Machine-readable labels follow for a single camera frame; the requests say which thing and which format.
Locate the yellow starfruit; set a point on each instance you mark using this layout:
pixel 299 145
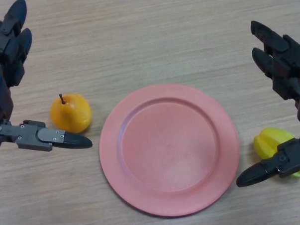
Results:
pixel 268 142

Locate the yellow pear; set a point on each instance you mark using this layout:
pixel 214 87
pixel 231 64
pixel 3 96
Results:
pixel 70 113

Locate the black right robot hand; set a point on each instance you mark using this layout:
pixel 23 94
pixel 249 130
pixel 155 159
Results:
pixel 287 61

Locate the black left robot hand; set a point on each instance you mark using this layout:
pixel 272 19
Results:
pixel 5 49

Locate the pink round plate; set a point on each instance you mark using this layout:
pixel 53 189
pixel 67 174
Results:
pixel 169 151

